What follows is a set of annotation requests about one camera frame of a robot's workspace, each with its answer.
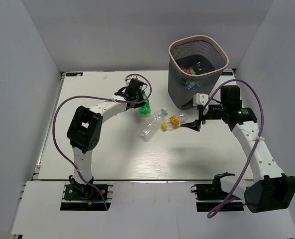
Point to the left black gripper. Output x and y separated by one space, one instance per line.
141 103

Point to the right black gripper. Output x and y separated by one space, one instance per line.
196 124

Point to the green bottle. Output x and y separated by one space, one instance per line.
145 110

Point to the yellow label small bottle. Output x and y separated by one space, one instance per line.
174 122

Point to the blue label water bottle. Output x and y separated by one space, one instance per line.
190 85

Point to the large clear crushed bottle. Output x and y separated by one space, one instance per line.
154 122

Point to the red label cola bottle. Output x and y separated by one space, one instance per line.
189 71

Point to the white cap water bottle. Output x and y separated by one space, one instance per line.
202 67

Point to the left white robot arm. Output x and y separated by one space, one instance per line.
85 128

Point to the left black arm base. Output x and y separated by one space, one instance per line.
82 197

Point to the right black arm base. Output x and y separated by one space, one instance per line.
209 195

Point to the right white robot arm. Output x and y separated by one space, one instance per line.
271 188

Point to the grey mesh waste bin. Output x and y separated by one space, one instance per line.
195 65

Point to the blue label sticker right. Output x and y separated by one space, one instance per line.
227 73

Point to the blue label sticker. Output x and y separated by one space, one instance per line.
227 73
74 74

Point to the blue label sticker left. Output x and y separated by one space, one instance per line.
74 74

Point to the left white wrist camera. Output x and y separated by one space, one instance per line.
128 79

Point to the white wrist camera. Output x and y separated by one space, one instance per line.
200 99
128 79

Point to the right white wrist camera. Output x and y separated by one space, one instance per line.
200 99

